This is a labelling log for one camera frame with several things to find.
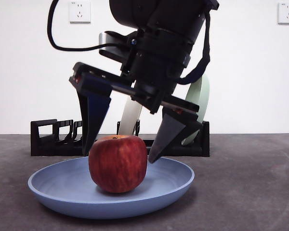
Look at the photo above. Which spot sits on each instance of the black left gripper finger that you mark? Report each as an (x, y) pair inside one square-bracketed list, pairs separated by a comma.
[(94, 115), (167, 137)]

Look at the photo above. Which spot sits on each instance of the red apple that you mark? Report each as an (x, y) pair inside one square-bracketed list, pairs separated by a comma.
[(118, 166)]

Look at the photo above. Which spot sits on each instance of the blue plate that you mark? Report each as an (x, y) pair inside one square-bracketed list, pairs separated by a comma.
[(62, 192)]

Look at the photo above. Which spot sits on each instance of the white plate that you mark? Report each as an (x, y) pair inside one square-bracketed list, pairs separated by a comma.
[(130, 115)]

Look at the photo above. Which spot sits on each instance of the pale green plate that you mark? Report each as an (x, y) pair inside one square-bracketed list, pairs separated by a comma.
[(202, 96)]

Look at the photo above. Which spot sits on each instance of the black plate rack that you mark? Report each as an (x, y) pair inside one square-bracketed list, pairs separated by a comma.
[(35, 144)]

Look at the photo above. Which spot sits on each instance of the white wall socket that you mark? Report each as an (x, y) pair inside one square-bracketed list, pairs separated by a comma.
[(80, 12), (288, 13)]

